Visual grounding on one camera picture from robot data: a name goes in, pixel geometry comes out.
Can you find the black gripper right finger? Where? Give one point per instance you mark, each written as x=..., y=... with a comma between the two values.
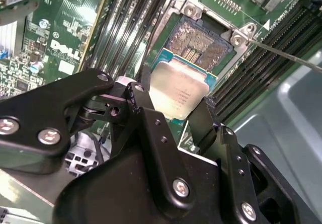
x=234, y=171

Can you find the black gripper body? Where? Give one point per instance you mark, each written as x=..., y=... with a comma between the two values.
x=113, y=191

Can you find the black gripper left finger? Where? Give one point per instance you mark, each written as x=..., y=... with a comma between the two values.
x=37, y=108

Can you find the silver CPU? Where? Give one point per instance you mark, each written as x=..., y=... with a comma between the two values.
x=176, y=83

